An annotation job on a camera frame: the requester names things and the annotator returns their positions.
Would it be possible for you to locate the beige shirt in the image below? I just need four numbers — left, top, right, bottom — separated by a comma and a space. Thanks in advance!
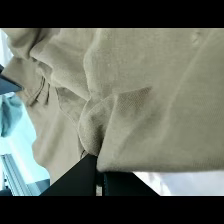
1, 28, 224, 185

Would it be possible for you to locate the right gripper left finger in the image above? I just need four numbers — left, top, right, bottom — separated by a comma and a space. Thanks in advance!
39, 153, 98, 197

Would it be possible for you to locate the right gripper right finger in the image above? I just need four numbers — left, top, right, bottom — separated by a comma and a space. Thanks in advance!
102, 170, 160, 197

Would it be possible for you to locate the silver frame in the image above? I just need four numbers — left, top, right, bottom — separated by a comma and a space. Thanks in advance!
0, 153, 35, 197

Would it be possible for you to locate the teal garment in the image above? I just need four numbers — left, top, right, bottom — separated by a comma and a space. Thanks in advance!
0, 94, 24, 138

